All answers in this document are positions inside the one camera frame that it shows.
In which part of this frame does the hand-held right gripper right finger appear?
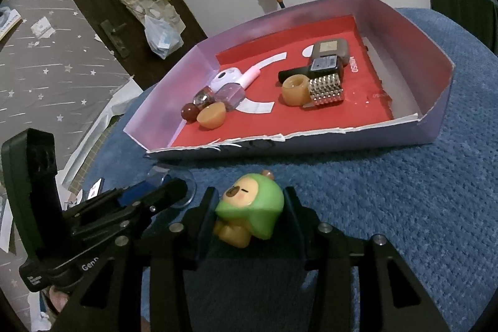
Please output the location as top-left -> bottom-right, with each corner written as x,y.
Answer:
283,186 -> 452,332

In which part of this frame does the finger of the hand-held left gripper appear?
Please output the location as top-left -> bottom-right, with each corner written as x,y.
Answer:
74,182 -> 150,218
72,178 -> 187,239

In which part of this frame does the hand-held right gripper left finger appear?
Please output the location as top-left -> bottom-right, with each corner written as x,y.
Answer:
50,186 -> 222,332

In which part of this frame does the green-hooded bear figurine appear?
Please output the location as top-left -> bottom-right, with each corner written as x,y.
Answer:
213,169 -> 286,249

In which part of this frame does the amber round lid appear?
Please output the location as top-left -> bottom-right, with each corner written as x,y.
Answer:
196,102 -> 227,129

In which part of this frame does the dark red ball trinket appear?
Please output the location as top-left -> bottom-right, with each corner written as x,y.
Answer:
181,90 -> 215,123

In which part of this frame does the pink cardboard box red inside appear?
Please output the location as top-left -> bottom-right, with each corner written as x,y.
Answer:
124,0 -> 455,161

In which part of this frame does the purple nail polish bottle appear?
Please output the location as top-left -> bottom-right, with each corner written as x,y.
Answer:
215,68 -> 259,112

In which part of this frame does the amber ring-shaped jar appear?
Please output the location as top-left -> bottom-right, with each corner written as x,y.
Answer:
281,75 -> 312,107

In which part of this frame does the silver bead cube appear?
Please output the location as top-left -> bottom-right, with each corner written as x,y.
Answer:
307,74 -> 345,108

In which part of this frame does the taupe small case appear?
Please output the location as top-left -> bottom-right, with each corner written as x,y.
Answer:
311,38 -> 351,60

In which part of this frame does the person's left hand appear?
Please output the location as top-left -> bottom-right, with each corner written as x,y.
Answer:
45,285 -> 74,315

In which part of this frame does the clear plastic cup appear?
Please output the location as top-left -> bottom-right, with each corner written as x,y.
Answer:
147,164 -> 196,209

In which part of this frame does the smartphone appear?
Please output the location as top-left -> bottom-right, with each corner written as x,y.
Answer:
87,178 -> 105,200

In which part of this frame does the small white paper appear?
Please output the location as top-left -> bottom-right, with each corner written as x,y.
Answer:
31,17 -> 57,41

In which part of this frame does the clear plastic bag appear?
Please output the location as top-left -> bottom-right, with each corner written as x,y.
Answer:
144,14 -> 183,60

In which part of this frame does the book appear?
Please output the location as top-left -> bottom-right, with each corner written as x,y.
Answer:
0,5 -> 22,41

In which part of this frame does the table with dark green cloth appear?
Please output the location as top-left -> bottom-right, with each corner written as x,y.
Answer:
428,0 -> 498,56

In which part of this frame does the grey star-print wall covering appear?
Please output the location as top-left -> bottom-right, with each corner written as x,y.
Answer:
0,0 -> 133,161

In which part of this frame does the door handle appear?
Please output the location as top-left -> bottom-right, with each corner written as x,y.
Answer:
100,20 -> 131,58

